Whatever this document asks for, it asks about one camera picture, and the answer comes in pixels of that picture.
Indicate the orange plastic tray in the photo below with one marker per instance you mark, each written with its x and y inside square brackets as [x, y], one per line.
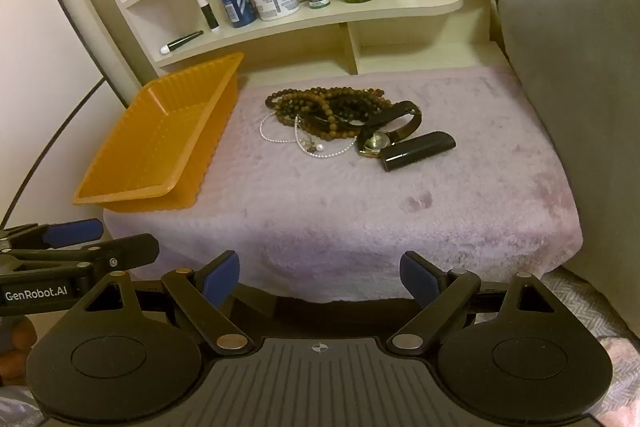
[160, 142]

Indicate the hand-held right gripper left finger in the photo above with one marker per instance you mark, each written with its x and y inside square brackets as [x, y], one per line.
[222, 279]

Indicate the person's left hand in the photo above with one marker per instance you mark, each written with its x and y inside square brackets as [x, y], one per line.
[22, 338]

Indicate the black tube with white cap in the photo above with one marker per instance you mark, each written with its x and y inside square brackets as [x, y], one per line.
[182, 42]

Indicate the pink fluffy blanket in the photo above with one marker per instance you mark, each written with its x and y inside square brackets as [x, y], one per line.
[350, 217]

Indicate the grey sofa cushion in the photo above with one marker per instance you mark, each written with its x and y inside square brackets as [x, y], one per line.
[575, 82]

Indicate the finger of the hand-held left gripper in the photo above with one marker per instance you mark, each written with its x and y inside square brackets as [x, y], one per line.
[115, 252]
[70, 232]

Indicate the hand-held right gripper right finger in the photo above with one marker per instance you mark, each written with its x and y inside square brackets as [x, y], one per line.
[419, 279]

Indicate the grey patterned cloth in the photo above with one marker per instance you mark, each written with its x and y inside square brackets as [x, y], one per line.
[600, 307]

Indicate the white lip balm stick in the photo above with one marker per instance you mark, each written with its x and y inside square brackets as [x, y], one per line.
[207, 12]

